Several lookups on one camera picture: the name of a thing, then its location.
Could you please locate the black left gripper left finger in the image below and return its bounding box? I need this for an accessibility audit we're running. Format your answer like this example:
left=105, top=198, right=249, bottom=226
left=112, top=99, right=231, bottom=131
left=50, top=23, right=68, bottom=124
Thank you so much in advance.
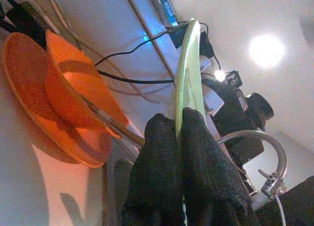
left=121, top=113, right=184, bottom=226

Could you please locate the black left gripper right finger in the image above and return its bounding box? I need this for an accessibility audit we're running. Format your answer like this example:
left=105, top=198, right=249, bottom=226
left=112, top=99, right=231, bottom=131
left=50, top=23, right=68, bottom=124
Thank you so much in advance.
left=180, top=107, right=261, bottom=226

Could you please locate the light green plate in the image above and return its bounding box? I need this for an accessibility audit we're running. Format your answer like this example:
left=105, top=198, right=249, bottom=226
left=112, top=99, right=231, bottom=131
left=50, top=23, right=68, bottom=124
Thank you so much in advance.
left=173, top=19, right=205, bottom=226

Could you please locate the chrome kitchen faucet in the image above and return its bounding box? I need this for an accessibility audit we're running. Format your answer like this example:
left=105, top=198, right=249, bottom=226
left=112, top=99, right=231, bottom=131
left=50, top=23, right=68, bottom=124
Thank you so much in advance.
left=218, top=130, right=289, bottom=199

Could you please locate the wooden chopstick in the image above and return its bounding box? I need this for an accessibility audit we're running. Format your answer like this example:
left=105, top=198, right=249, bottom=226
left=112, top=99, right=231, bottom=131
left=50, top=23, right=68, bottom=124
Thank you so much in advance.
left=80, top=93, right=145, bottom=142
left=82, top=95, right=146, bottom=147

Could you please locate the orange bowl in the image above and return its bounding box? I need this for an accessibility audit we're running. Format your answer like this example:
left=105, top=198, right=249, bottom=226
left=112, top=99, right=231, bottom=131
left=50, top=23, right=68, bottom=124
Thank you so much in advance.
left=45, top=29, right=130, bottom=138

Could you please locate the round ceiling light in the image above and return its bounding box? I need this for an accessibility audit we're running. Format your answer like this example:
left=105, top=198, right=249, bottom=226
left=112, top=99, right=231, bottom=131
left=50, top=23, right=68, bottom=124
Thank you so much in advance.
left=247, top=34, right=287, bottom=69

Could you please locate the orange plate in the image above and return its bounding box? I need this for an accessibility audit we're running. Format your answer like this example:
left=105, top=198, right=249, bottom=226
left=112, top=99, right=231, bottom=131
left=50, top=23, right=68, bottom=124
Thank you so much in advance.
left=2, top=31, right=112, bottom=168

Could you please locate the small black power brick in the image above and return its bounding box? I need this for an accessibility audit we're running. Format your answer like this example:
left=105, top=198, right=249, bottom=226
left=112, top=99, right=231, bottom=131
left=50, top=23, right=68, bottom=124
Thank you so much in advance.
left=0, top=1, right=48, bottom=48

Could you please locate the black camera device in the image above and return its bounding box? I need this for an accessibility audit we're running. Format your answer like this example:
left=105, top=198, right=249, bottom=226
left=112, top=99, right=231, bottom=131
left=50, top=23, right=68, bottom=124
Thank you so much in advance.
left=210, top=70, right=275, bottom=168

